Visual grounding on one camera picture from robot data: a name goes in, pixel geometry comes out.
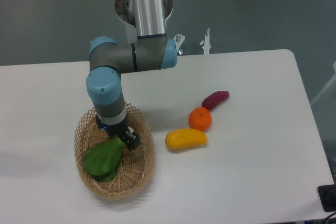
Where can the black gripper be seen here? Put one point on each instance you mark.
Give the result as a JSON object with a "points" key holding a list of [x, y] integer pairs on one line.
{"points": [[131, 139]]}

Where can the green bok choy vegetable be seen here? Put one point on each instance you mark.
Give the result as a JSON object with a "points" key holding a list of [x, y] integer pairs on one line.
{"points": [[102, 161]]}

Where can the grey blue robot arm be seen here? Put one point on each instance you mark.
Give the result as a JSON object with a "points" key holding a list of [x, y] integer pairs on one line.
{"points": [[153, 50]]}

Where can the woven wicker basket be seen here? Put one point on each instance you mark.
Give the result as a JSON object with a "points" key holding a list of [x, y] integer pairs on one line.
{"points": [[136, 167]]}

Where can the yellow mango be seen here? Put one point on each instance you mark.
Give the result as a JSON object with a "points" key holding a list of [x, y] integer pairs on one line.
{"points": [[185, 138]]}

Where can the orange tangerine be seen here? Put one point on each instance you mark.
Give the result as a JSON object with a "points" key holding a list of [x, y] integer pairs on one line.
{"points": [[200, 118]]}

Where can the purple sweet potato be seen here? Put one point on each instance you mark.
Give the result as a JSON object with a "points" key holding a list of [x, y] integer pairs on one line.
{"points": [[215, 99]]}

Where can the black device at table edge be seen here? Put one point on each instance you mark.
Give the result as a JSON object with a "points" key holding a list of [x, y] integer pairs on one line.
{"points": [[327, 197]]}

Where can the white metal base frame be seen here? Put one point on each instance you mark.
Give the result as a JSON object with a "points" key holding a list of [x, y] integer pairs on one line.
{"points": [[205, 44]]}

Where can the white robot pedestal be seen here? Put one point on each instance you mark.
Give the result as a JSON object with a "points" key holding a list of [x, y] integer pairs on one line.
{"points": [[124, 9]]}

